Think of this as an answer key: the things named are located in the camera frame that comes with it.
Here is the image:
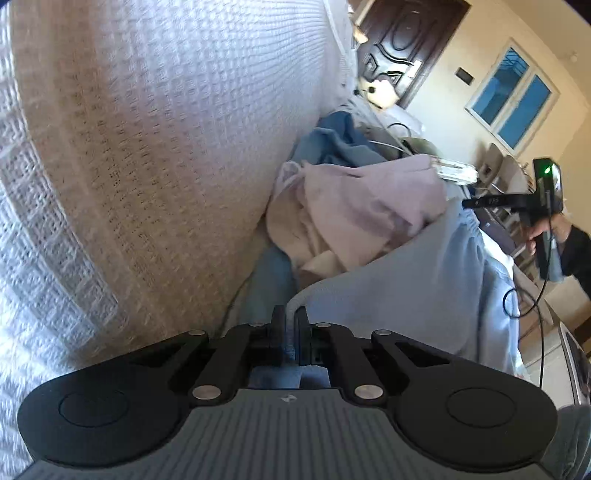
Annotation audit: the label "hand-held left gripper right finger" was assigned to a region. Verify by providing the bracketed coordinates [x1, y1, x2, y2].
[295, 307, 462, 406]

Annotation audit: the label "beige cloth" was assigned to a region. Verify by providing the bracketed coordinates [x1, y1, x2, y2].
[265, 159, 356, 289]

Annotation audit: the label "white framed window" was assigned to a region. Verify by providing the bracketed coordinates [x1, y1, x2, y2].
[465, 39, 561, 154]

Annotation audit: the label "white power strip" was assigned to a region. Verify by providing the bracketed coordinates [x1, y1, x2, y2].
[429, 156, 480, 186]

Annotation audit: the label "printed white pillow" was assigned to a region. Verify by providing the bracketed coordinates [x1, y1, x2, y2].
[321, 0, 370, 116]

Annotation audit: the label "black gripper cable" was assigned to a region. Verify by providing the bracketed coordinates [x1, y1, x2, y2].
[501, 272, 555, 388]

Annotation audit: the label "cream rounded massager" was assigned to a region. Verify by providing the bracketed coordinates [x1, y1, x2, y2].
[358, 78, 402, 110]

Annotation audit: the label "dark wooden door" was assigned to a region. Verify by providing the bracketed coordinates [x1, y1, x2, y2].
[353, 0, 472, 110]

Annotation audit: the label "black looped cable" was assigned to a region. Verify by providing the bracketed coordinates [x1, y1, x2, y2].
[385, 121, 423, 139]

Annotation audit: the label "light blue sweatpants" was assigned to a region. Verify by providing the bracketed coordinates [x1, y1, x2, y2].
[231, 198, 525, 393]

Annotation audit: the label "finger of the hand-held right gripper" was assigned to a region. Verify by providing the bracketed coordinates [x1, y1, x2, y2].
[462, 194, 539, 210]

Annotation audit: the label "person's grey trouser leg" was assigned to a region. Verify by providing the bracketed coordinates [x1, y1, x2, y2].
[538, 405, 591, 480]

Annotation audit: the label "grey dining chair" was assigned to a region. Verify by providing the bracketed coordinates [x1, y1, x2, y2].
[501, 154, 532, 199]
[480, 143, 506, 185]

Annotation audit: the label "dark blue cloth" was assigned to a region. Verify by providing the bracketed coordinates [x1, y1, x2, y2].
[291, 111, 391, 168]

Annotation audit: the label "pink pants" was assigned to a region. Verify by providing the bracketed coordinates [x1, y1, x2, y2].
[295, 154, 451, 271]

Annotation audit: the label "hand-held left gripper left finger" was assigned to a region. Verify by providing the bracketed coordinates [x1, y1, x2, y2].
[115, 305, 287, 406]

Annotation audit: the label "person's right forearm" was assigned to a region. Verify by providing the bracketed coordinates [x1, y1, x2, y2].
[554, 224, 591, 278]

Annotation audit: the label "person's right hand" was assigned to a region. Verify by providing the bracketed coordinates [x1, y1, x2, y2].
[527, 215, 573, 254]

